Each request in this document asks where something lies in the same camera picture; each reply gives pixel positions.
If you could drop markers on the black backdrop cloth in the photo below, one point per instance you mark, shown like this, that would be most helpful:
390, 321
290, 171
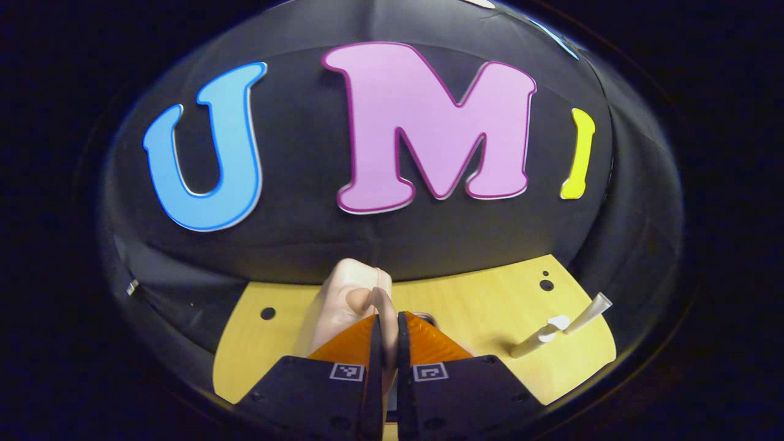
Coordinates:
306, 153

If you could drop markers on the black round table grommet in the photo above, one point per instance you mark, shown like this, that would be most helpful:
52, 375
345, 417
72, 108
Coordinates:
267, 313
546, 285

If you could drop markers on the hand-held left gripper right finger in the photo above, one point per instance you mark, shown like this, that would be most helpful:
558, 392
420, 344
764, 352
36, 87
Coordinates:
404, 398

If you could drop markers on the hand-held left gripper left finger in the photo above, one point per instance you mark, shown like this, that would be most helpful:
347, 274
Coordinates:
373, 398

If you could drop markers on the small white cloth tag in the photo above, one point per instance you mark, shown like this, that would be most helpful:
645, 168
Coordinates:
131, 286

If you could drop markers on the white wide-cap bottle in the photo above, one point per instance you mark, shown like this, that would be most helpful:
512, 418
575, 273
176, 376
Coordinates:
533, 344

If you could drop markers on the beige scalloped suitcase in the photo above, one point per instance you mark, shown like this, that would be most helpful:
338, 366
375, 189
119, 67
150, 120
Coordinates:
346, 300

